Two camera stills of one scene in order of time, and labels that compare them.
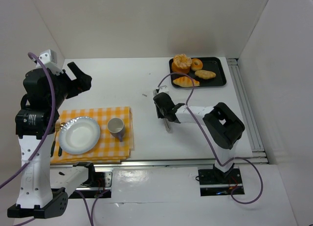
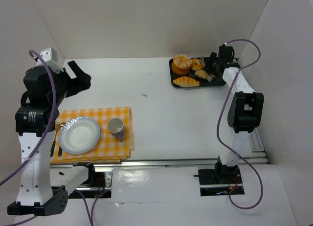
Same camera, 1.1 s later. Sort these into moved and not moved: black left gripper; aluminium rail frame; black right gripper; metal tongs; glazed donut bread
Moved: metal tongs; black right gripper
Not moved: black left gripper; glazed donut bread; aluminium rail frame
